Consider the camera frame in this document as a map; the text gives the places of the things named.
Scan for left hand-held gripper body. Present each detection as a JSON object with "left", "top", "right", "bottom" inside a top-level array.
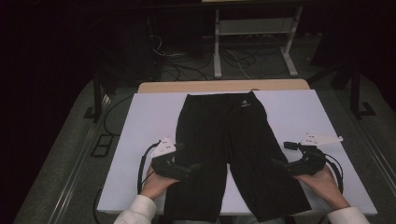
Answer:
[{"left": 150, "top": 136, "right": 193, "bottom": 182}]

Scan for black floor socket frame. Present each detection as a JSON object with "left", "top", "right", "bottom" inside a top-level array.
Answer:
[{"left": 90, "top": 133, "right": 115, "bottom": 159}]

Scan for white metal stand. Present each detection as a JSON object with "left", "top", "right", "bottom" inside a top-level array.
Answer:
[{"left": 213, "top": 5, "right": 304, "bottom": 79}]

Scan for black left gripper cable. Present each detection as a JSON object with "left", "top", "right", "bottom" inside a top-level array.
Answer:
[{"left": 136, "top": 140, "right": 162, "bottom": 195}]

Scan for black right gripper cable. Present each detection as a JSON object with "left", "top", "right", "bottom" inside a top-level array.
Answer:
[{"left": 323, "top": 152, "right": 345, "bottom": 194}]

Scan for long black floor cable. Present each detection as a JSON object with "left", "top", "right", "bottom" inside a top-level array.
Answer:
[{"left": 103, "top": 94, "right": 134, "bottom": 136}]

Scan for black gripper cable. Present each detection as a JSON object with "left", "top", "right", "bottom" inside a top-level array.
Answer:
[
  {"left": 323, "top": 152, "right": 345, "bottom": 194},
  {"left": 136, "top": 140, "right": 162, "bottom": 195}
]

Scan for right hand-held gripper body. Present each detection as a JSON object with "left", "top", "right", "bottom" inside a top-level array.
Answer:
[{"left": 288, "top": 133, "right": 344, "bottom": 177}]

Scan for black metal stand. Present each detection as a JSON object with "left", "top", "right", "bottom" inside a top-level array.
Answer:
[
  {"left": 348, "top": 60, "right": 376, "bottom": 119},
  {"left": 82, "top": 69, "right": 105, "bottom": 123}
]

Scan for tangle of black floor cables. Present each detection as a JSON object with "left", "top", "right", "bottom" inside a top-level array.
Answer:
[{"left": 148, "top": 31, "right": 261, "bottom": 82}]

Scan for black pants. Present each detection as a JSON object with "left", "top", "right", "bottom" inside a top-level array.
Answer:
[{"left": 163, "top": 91, "right": 312, "bottom": 224}]

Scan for person's left hand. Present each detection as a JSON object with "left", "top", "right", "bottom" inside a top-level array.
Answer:
[{"left": 139, "top": 164, "right": 180, "bottom": 201}]

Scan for metal floor rail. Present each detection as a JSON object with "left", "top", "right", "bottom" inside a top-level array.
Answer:
[{"left": 46, "top": 92, "right": 114, "bottom": 224}]

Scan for white floor cable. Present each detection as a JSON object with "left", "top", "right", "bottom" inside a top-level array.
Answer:
[{"left": 223, "top": 49, "right": 252, "bottom": 80}]

